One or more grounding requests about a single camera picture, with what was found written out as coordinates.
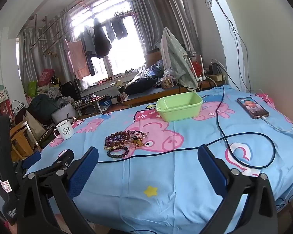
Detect window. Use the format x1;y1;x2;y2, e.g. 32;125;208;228
71;0;147;78

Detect black backpack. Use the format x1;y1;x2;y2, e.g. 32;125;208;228
61;82;81;101

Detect blue cartoon pig bed sheet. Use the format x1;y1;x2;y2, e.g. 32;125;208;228
22;85;293;234

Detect bright green bag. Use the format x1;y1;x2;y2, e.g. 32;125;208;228
27;81;38;97

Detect red bag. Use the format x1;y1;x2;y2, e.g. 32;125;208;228
38;69;55;87

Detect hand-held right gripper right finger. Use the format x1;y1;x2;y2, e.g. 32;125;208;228
197;144;279;234

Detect white charging cable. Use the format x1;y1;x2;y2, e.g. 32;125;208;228
260;116;293;133

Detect blender with red contents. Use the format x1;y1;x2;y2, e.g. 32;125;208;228
187;52;205;81

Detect dark clothes pile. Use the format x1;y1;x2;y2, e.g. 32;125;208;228
124;75;162;95

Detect red and green box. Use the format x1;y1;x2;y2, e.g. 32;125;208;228
0;85;15;117

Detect grey blue hanging shirt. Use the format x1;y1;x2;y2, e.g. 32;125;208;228
80;26;97;76

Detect grey curtain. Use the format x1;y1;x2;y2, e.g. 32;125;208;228
129;0;201;54
18;12;74;83

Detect brown cardboard box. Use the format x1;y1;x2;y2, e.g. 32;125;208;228
145;50;163;66

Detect green plastic basin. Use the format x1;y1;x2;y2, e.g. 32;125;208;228
155;92;204;122

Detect dark green bag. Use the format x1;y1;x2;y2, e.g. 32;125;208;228
29;95;59;120

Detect wooden desk with blue top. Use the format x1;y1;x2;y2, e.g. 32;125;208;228
122;79;226;106

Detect white enamel mug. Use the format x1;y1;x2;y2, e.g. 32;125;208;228
53;120;75;140

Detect white storage stool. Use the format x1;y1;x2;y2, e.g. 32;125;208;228
51;104;79;125

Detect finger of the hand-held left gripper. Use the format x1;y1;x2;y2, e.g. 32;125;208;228
15;151;42;176
35;149;75;176

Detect black cable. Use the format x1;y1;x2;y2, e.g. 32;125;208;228
98;63;276;170

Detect dark hanging jacket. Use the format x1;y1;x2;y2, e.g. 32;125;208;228
93;17;112;59

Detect pile of beaded bracelets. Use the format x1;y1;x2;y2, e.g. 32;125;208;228
104;130;150;160

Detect low folding table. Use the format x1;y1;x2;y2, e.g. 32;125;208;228
74;95;108;114

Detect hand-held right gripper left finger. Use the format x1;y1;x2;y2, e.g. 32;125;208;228
16;147;99;234

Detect dark hanging pants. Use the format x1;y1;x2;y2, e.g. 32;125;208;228
105;17;128;42

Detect black charger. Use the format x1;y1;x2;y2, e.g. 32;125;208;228
209;63;221;75

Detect metal drying rack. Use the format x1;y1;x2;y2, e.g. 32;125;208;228
29;0;164;51

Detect wooden chair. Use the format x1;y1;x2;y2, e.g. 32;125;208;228
10;121;42;161

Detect white power strip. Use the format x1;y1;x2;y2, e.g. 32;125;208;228
206;74;225;82

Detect smartphone in red case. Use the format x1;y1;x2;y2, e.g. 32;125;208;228
237;97;270;120

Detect pink hanging garment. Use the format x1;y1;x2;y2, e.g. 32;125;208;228
63;39;91;80

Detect pale green draped cloth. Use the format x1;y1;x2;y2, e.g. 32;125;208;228
160;27;199;92

